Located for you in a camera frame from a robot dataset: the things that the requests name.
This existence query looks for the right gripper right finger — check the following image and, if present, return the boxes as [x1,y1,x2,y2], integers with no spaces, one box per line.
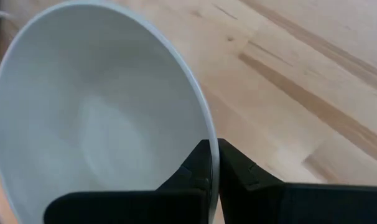
[218,138,377,224]

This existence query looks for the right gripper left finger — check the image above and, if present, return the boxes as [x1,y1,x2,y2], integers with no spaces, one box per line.
[44,139,213,224]

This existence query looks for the grey bowl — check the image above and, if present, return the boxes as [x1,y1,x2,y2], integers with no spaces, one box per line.
[0,0,221,224]

